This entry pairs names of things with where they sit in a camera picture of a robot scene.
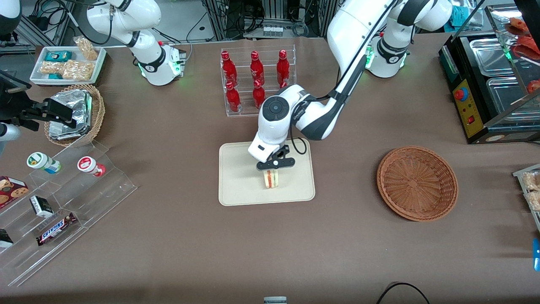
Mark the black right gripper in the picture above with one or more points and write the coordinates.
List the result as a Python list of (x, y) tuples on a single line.
[(13, 110)]

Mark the triangular sandwich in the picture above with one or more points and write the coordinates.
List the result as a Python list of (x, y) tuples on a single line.
[(272, 180)]

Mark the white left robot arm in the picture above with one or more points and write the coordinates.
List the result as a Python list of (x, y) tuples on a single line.
[(350, 29)]

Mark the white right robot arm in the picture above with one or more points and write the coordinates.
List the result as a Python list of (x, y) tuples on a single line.
[(156, 67)]

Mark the light tan wicker basket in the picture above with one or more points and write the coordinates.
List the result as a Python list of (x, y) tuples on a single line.
[(98, 114)]

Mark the beige plastic tray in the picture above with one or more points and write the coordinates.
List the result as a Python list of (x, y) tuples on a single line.
[(240, 177)]

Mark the white rectangular snack tray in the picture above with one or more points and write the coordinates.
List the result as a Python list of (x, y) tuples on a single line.
[(38, 78)]

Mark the brown wicker basket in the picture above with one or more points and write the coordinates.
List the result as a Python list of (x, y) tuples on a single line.
[(417, 183)]

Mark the tray with snack bags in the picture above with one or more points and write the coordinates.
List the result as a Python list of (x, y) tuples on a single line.
[(532, 190)]

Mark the silver foil packets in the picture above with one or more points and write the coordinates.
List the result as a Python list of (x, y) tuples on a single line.
[(78, 105)]

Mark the red lid yogurt bottle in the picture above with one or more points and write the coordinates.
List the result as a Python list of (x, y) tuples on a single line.
[(88, 164)]

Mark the green lid yogurt bottle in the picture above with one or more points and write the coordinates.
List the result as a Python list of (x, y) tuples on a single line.
[(40, 161)]

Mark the clear bag of puffed snacks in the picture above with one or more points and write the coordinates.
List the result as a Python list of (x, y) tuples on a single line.
[(50, 67), (86, 48), (78, 70)]

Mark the clear acrylic bottle rack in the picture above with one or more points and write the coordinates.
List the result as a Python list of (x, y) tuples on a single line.
[(244, 112)]

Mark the teal snack box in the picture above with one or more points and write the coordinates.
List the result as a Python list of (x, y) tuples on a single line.
[(58, 56)]

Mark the clear acrylic stepped stand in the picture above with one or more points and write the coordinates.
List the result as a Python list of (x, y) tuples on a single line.
[(101, 194)]

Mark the small black white box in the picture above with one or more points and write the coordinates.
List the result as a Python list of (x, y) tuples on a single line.
[(41, 207)]

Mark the red cookie box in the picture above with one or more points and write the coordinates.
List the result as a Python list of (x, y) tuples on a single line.
[(10, 192)]

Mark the Snickers chocolate bar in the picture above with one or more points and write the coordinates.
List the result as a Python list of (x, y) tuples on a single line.
[(55, 230)]

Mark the grey device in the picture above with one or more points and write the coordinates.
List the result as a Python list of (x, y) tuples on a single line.
[(275, 300)]

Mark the black snack packet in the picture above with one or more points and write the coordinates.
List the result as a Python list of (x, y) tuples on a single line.
[(5, 240)]

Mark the white power strip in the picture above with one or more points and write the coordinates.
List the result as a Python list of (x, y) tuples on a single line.
[(272, 31)]

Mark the black food warmer appliance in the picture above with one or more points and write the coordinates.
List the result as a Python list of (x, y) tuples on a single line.
[(451, 71)]

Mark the teal plastic package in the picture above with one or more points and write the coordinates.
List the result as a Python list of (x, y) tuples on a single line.
[(459, 17)]

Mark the large steel pan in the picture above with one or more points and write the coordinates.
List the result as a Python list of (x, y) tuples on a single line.
[(489, 57)]

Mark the small steel pan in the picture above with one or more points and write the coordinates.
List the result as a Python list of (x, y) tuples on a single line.
[(506, 97)]

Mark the blue plastic object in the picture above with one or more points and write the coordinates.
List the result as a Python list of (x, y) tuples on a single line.
[(536, 253)]

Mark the orange fried food piece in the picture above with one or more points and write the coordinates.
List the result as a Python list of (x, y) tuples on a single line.
[(515, 26)]

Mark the red food piece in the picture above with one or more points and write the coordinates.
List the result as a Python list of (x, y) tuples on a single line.
[(527, 46)]

